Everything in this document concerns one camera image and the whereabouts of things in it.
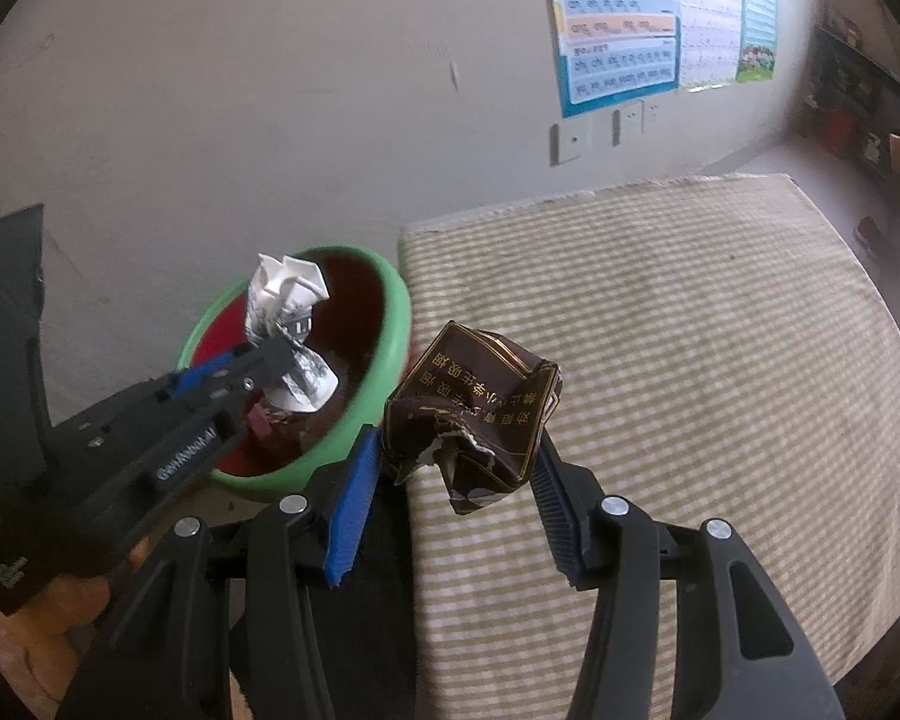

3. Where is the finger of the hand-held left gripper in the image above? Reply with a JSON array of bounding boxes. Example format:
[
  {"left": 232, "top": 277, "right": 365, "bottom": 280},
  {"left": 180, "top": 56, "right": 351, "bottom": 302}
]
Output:
[
  {"left": 187, "top": 336, "right": 297, "bottom": 436},
  {"left": 154, "top": 352, "right": 233, "bottom": 402}
]

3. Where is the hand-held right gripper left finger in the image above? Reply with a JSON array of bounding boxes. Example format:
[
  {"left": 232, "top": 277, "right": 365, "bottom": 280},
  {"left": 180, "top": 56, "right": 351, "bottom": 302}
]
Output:
[{"left": 56, "top": 426, "right": 383, "bottom": 720}]

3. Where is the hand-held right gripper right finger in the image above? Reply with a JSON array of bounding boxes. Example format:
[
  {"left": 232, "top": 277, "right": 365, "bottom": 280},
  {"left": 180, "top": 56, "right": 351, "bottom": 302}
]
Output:
[{"left": 531, "top": 435, "right": 845, "bottom": 720}]

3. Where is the white printed wrapper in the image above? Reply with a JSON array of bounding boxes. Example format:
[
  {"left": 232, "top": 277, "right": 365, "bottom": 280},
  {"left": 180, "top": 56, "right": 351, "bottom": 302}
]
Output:
[{"left": 244, "top": 253, "right": 338, "bottom": 413}]

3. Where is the green-rimmed red bin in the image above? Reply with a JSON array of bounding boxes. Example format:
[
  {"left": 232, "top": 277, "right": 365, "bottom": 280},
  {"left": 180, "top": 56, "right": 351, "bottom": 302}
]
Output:
[{"left": 178, "top": 244, "right": 413, "bottom": 505}]

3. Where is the brown cigarette pack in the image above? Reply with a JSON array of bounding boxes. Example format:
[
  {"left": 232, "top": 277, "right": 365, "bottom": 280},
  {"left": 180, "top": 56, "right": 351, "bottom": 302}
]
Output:
[{"left": 382, "top": 321, "right": 563, "bottom": 517}]

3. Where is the person's left hand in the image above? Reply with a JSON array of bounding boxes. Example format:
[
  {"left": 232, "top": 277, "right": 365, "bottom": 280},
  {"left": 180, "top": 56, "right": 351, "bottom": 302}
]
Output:
[{"left": 26, "top": 535, "right": 152, "bottom": 635}]

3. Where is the striped beige table mat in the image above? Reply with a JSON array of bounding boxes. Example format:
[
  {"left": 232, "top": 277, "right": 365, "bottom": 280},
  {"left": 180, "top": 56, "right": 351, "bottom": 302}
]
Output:
[{"left": 397, "top": 172, "right": 900, "bottom": 720}]

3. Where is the dark storage shelf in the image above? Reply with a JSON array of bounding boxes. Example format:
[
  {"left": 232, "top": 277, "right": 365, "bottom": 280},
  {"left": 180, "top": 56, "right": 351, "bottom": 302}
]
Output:
[{"left": 802, "top": 7, "right": 900, "bottom": 177}]

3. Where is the white wall socket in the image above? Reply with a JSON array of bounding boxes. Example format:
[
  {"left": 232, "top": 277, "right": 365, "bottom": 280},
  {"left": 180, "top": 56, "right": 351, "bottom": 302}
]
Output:
[
  {"left": 611, "top": 97, "right": 662, "bottom": 147},
  {"left": 550, "top": 122, "right": 592, "bottom": 166}
]

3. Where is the blue-bordered wall poster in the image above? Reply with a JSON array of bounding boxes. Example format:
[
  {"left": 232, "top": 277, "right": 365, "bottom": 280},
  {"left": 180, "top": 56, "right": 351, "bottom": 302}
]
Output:
[{"left": 540, "top": 0, "right": 682, "bottom": 119}]

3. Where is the white chart wall poster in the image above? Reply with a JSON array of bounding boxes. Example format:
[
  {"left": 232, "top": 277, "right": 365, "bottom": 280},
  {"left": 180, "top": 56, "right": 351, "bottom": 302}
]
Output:
[{"left": 675, "top": 0, "right": 743, "bottom": 87}]

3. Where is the green-bordered wall poster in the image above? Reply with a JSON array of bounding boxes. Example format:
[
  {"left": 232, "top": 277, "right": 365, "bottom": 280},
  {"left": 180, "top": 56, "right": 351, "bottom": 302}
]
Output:
[{"left": 735, "top": 0, "right": 781, "bottom": 83}]

